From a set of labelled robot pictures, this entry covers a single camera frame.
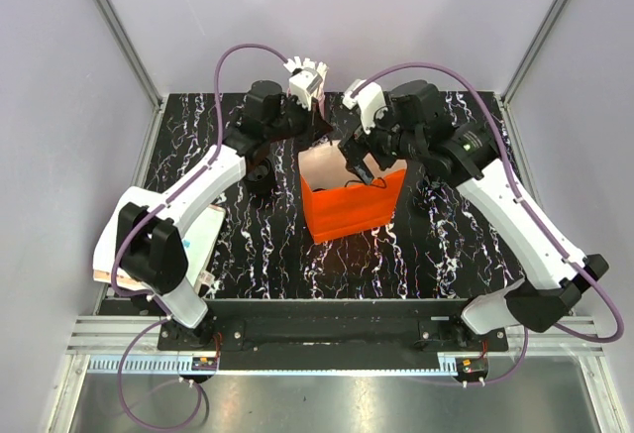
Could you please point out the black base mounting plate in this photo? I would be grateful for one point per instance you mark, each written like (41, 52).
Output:
(362, 328)

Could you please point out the white napkin stack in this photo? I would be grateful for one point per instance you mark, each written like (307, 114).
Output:
(198, 243)

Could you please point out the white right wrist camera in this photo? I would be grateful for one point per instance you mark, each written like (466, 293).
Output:
(370, 103)

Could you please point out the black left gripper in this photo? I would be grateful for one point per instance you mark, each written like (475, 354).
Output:
(315, 126)

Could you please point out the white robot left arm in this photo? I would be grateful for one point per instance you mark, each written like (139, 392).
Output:
(148, 238)

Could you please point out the orange paper bag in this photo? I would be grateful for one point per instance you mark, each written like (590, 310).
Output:
(336, 203)

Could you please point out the grey slotted cable duct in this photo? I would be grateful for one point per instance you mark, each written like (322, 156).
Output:
(310, 363)

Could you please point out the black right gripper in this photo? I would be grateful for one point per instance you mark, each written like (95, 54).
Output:
(356, 147)

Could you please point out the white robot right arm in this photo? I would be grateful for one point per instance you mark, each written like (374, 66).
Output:
(411, 123)

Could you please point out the pink straw holder cup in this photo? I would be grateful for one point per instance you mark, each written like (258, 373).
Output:
(321, 104)

